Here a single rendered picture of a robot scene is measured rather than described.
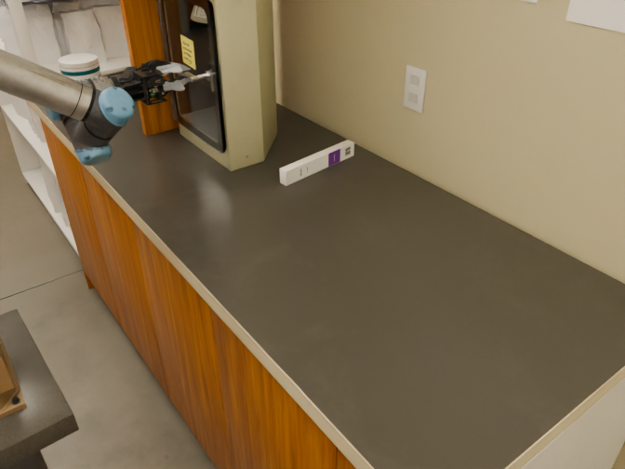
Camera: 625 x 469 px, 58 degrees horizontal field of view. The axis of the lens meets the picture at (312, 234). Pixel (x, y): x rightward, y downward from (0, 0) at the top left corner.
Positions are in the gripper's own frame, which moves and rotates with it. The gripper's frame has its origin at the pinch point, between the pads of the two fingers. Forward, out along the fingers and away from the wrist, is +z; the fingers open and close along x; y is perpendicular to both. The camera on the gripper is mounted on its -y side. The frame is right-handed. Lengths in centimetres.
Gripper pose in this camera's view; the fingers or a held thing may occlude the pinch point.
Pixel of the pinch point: (184, 73)
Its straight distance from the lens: 156.8
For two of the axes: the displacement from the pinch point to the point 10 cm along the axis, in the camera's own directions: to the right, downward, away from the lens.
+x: 0.0, -8.3, -5.5
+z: 8.0, -3.3, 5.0
